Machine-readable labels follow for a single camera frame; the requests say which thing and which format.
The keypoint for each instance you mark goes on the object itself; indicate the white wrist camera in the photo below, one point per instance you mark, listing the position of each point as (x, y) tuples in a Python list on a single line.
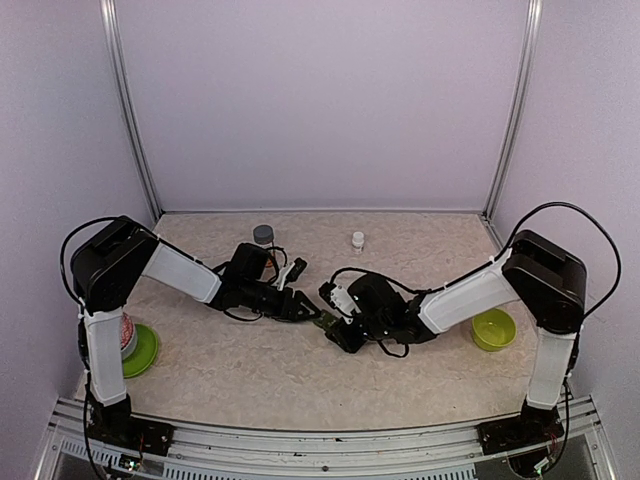
[(340, 300), (290, 273)]

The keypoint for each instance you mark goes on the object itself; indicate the front aluminium rail base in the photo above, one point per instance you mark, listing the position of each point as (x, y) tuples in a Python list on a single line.
[(200, 450)]

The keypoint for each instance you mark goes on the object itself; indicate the green weekly pill organizer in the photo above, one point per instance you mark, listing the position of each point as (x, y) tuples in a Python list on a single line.
[(326, 320)]

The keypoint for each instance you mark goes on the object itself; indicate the right aluminium frame post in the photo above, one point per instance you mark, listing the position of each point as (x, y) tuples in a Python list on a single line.
[(517, 108)]

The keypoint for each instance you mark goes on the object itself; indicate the aluminium frame post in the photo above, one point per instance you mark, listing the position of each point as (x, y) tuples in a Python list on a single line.
[(116, 53), (517, 108)]

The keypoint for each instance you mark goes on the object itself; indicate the left aluminium frame post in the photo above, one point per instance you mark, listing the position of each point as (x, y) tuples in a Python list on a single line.
[(116, 53)]

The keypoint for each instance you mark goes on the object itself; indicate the green plate left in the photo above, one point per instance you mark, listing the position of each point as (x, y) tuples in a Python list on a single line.
[(141, 351)]

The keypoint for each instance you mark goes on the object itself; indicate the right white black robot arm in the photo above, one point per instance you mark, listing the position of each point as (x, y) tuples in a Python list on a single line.
[(547, 279)]

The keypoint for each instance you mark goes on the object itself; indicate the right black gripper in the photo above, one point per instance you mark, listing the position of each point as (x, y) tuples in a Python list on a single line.
[(349, 344)]

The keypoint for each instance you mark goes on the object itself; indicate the green bowl right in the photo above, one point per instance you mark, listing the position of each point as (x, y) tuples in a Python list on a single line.
[(493, 330)]

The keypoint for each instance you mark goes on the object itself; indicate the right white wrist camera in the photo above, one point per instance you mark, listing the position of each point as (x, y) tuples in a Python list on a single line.
[(340, 300)]

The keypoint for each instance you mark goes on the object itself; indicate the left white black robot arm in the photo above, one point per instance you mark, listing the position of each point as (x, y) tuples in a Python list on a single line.
[(109, 263)]

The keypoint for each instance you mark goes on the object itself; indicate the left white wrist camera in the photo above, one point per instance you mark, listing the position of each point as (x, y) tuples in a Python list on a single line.
[(290, 273)]

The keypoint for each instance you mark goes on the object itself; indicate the orange pill bottle grey cap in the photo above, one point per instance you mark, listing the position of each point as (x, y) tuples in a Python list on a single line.
[(264, 236)]

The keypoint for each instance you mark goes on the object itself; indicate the red patterned round tin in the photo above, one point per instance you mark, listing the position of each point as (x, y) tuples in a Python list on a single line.
[(128, 336)]

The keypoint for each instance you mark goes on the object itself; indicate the small white pill bottle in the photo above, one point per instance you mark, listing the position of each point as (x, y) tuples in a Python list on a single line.
[(358, 241)]

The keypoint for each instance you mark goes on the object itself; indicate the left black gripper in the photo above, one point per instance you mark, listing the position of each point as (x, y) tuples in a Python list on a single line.
[(291, 314)]

